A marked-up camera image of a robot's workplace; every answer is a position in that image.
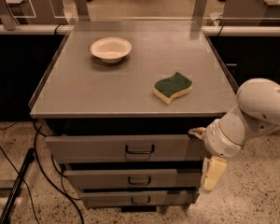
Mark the black floor bar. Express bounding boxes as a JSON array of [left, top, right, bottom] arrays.
[[0, 148, 35, 224]]

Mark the grey drawer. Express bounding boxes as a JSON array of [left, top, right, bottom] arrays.
[[45, 135, 207, 164], [64, 169, 202, 189], [80, 189, 199, 208]]

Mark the thin black floor cable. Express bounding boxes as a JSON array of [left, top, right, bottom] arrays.
[[0, 120, 41, 224]]

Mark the grey middle post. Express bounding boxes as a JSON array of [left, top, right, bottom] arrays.
[[74, 0, 90, 21]]

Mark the grey post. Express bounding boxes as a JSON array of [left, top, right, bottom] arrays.
[[74, 0, 90, 21], [192, 0, 208, 21], [0, 0, 18, 31]]

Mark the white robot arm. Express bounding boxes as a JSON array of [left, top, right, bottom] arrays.
[[189, 78, 280, 191]]

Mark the grey left post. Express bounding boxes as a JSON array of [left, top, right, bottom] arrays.
[[0, 0, 18, 31]]

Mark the grey background desk left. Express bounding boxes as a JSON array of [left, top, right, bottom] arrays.
[[5, 0, 67, 25]]

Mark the grey right post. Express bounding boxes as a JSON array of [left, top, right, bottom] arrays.
[[192, 0, 208, 21]]

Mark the green and yellow sponge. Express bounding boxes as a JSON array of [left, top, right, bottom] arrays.
[[153, 72, 192, 105]]

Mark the grey middle drawer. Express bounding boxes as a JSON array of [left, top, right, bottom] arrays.
[[64, 169, 202, 189]]

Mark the white round bowl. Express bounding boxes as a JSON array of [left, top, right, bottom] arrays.
[[90, 37, 132, 63]]

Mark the grey background desk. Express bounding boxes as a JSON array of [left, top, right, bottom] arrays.
[[5, 0, 67, 25], [220, 0, 280, 26]]

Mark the grey top drawer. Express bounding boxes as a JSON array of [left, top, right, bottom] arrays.
[[45, 135, 207, 164]]

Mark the grey metal drawer cabinet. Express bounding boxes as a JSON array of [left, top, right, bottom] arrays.
[[28, 19, 241, 213]]

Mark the grey bottom drawer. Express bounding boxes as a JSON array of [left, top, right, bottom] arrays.
[[80, 189, 199, 208]]

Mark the white horizontal rail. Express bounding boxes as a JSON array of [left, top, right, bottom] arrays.
[[0, 24, 280, 36]]

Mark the grey background desk right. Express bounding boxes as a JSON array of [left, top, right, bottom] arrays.
[[220, 0, 280, 26]]

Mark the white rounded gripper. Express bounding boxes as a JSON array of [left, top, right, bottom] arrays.
[[188, 119, 241, 192]]

